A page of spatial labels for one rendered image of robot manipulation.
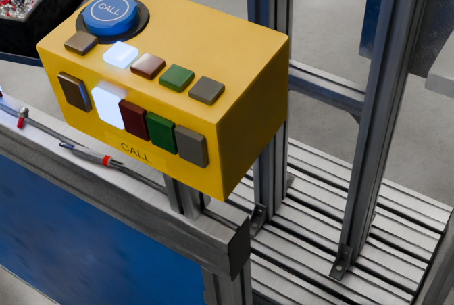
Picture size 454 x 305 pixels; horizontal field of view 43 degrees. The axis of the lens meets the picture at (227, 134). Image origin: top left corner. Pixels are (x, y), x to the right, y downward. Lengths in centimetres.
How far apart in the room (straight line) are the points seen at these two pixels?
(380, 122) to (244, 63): 67
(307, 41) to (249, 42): 166
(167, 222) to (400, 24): 48
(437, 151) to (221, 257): 127
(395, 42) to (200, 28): 53
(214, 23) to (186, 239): 25
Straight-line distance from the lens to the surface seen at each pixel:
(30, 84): 208
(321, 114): 183
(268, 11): 100
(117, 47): 42
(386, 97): 100
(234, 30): 43
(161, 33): 43
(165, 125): 39
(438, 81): 73
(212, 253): 59
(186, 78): 38
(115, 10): 44
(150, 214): 61
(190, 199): 54
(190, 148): 39
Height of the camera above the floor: 134
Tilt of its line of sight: 49 degrees down
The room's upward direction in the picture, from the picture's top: 5 degrees counter-clockwise
